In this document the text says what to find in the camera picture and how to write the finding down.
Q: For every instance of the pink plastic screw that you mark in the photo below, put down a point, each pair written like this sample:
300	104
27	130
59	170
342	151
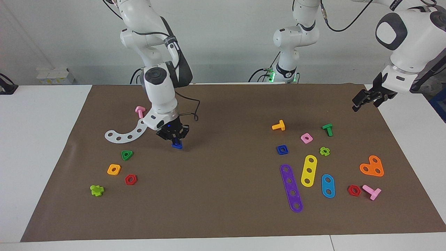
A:
369	190
140	111

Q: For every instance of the blue two-hole plate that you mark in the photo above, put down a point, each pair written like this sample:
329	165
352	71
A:
328	185

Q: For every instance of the dark green plastic screw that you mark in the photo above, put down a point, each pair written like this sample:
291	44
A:
328	129

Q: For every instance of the orange heart-shaped plate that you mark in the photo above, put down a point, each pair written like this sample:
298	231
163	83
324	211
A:
371	166

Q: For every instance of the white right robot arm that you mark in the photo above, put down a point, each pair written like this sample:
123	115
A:
158	90

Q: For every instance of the orange square nut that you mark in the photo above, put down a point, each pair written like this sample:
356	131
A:
109	170

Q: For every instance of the purple four-hole plate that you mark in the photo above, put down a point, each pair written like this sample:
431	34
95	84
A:
291	187

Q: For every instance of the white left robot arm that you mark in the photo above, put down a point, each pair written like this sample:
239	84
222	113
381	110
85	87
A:
404	52

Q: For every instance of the pink square nut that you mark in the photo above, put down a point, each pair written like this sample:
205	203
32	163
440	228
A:
303	138

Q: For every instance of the yellow three-hole plate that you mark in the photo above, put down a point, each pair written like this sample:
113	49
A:
309	166

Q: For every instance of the blue crate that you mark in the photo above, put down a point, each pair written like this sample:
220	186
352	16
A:
439	106

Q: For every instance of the orange plastic screw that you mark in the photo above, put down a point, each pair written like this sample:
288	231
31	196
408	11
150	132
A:
278	126

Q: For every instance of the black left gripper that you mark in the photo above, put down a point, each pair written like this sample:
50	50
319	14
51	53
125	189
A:
381	90

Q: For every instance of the white curved five-hole plate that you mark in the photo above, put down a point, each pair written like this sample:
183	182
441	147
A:
124	138

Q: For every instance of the lime green cross-head screw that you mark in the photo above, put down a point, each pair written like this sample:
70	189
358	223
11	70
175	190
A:
97	191

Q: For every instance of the green triangle nut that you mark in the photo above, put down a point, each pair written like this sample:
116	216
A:
123	153

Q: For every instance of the blue square nut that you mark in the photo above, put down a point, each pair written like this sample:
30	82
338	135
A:
279	150

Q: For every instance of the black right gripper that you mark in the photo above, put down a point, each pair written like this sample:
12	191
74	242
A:
170	130

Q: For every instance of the black stand pole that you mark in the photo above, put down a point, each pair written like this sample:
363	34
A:
435	68

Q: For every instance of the brown table mat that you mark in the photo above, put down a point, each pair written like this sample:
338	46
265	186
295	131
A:
223	195

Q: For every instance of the blue triangle-head screw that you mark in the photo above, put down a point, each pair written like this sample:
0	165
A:
177	146

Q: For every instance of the black clamp base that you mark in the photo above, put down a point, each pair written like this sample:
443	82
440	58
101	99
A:
7	89

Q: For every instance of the lime green cross nut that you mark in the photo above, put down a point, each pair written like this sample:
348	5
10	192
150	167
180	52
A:
322	151

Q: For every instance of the red hex nut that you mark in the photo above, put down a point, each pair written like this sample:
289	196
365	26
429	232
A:
127	180
350	190

